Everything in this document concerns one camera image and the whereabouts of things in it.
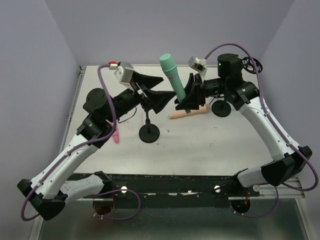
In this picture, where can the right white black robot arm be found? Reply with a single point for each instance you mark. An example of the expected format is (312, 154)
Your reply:
(288, 157)

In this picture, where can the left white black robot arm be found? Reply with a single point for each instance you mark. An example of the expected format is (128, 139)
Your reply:
(50, 190)

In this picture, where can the black round-base mic stand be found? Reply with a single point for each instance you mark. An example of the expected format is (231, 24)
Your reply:
(221, 108)
(148, 133)

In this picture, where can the green toy microphone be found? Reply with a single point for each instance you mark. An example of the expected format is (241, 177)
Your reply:
(169, 68)

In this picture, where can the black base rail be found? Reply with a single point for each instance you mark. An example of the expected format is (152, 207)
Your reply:
(129, 191)

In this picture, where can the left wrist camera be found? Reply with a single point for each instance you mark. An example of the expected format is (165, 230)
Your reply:
(123, 72)

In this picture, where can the beige toy microphone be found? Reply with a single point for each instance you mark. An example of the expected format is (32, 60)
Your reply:
(181, 113)

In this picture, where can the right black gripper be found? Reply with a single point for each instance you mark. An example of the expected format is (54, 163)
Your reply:
(198, 90)

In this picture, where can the pink toy microphone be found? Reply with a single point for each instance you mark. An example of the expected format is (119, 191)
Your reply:
(115, 134)

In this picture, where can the aluminium frame extrusion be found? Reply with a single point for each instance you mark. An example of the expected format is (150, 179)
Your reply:
(36, 226)

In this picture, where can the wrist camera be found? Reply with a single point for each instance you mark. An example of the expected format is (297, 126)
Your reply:
(123, 72)
(199, 65)

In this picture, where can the black tripod shock-mount stand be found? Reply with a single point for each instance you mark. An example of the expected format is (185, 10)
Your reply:
(248, 65)

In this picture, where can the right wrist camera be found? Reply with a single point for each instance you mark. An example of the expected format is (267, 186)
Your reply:
(199, 65)

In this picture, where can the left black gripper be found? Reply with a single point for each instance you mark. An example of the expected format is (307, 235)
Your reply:
(139, 91)

